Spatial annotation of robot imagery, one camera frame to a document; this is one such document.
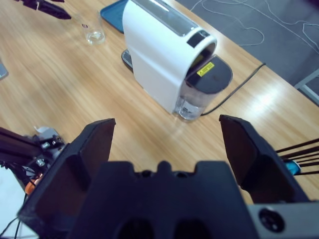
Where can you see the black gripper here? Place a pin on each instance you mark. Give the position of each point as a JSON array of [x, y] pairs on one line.
[[26, 2]]

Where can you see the white mount block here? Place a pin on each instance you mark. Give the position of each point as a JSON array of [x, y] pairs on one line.
[[49, 142]]

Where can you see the clear water tank dark lid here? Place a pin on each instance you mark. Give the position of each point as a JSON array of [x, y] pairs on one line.
[[211, 74]]

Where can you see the teal plastic tray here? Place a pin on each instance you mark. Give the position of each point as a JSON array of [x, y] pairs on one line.
[[112, 15]]

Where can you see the silver grey machine lid lever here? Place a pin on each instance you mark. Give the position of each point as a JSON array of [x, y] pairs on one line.
[[169, 17]]

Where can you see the grey metal frame leg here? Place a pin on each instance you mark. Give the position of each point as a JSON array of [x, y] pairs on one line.
[[309, 84]]

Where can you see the white capsule coffee machine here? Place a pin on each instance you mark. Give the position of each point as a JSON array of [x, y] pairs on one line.
[[154, 62]]

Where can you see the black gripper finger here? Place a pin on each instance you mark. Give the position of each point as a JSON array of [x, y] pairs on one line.
[[62, 179], [261, 169]]

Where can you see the blue coffee capsule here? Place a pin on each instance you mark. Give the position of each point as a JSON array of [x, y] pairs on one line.
[[293, 167]]

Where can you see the dark aluminium post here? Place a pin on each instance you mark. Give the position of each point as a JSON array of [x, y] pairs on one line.
[[15, 144]]

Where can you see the clear drinking glass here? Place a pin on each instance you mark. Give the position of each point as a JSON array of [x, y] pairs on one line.
[[94, 37]]

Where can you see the white paper tag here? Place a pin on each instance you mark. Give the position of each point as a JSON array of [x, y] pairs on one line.
[[38, 129]]

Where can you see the metal grate drip tray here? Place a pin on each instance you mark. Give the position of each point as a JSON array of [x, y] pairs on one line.
[[127, 59]]

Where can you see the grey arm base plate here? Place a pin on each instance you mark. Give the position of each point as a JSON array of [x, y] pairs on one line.
[[3, 71]]

